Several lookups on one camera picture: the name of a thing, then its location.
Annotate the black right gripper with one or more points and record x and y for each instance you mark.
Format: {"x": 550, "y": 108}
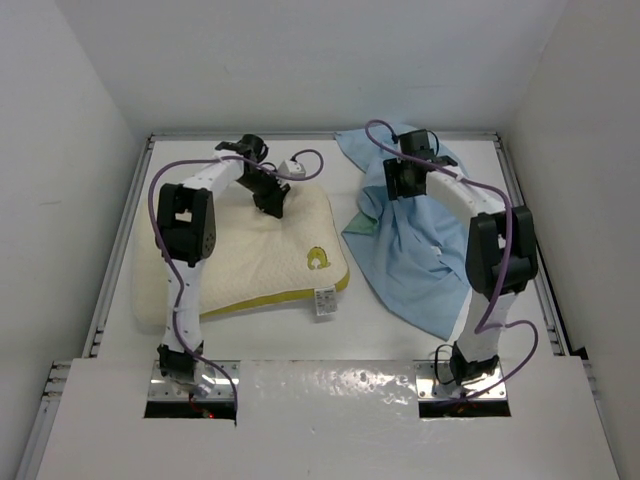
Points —
{"x": 396, "y": 187}

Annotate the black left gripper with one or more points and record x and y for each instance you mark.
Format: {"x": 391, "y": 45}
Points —
{"x": 273, "y": 204}

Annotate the cream yellow-edged pillow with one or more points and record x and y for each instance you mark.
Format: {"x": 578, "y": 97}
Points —
{"x": 259, "y": 260}

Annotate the light blue pillowcase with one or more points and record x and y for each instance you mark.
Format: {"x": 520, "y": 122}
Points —
{"x": 411, "y": 251}

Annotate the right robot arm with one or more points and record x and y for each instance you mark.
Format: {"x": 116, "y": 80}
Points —
{"x": 501, "y": 257}

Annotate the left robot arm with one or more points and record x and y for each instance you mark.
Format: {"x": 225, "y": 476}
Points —
{"x": 184, "y": 226}

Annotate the white pillow care label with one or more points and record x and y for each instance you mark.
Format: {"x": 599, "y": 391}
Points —
{"x": 325, "y": 301}

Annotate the white front cover board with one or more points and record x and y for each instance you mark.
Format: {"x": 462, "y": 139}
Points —
{"x": 327, "y": 420}

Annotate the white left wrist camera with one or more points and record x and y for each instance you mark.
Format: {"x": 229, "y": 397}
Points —
{"x": 292, "y": 169}

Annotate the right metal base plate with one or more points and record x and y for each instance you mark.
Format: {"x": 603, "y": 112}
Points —
{"x": 434, "y": 383}

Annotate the metal base plate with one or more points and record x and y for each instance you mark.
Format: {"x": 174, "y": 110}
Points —
{"x": 209, "y": 384}
{"x": 434, "y": 383}

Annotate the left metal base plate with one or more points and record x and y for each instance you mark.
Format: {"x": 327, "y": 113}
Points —
{"x": 209, "y": 384}

